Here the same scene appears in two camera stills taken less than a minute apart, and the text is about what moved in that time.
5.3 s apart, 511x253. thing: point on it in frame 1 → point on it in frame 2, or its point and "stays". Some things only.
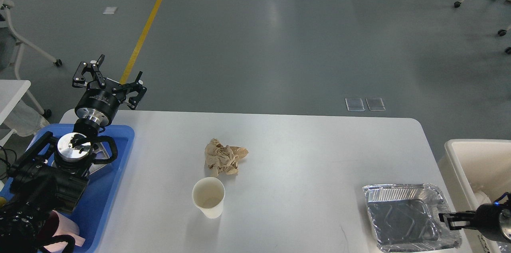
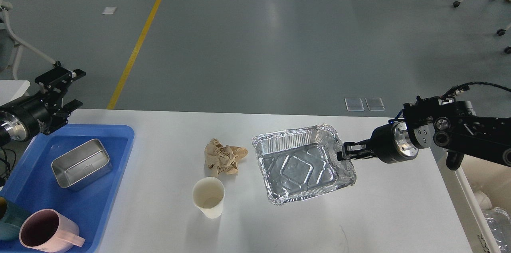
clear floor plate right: [375, 104] stays
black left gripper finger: [136, 86] → [61, 118]
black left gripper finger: [79, 80] → [60, 79]
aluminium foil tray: [405, 217] → [302, 163]
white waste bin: [474, 172] stays
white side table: [11, 91] stays
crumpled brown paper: [221, 158] stays
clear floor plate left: [355, 104] stays
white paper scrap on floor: [109, 10] stays
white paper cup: [208, 194] stays
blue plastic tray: [92, 212] stays
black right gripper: [486, 220] → [391, 143]
